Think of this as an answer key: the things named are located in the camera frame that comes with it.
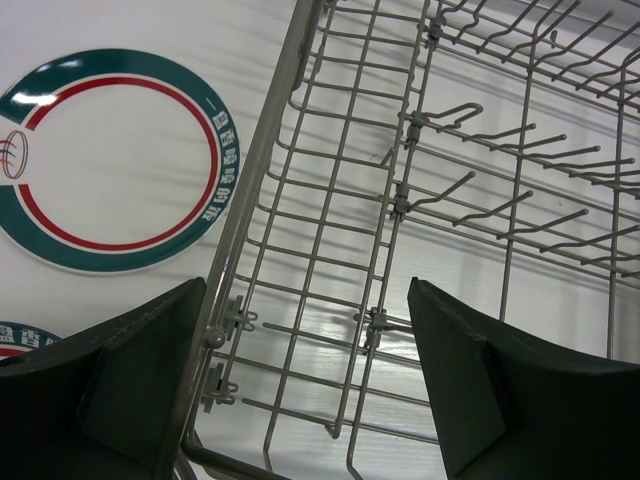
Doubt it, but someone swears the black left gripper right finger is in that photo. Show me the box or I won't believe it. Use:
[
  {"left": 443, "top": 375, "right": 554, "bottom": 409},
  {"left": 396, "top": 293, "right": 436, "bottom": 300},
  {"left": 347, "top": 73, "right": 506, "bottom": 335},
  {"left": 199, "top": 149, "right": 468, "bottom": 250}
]
[{"left": 407, "top": 278, "right": 639, "bottom": 479}]

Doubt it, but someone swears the grey wire dish rack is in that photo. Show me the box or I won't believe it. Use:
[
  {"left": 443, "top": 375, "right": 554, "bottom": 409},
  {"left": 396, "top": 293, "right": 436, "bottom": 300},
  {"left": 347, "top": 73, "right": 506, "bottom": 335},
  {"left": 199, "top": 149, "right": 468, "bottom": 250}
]
[{"left": 183, "top": 1, "right": 639, "bottom": 479}]

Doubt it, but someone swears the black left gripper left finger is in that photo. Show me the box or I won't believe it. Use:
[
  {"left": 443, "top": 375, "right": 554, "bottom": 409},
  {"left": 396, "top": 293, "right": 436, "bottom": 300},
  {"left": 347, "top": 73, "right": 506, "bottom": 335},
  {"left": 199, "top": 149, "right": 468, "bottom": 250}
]
[{"left": 1, "top": 278, "right": 206, "bottom": 479}]

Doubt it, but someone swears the white plate green red rim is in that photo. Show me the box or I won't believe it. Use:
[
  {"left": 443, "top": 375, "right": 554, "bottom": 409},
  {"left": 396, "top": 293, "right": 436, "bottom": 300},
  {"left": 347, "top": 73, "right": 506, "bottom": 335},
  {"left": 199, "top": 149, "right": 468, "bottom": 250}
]
[{"left": 1, "top": 49, "right": 241, "bottom": 274}]

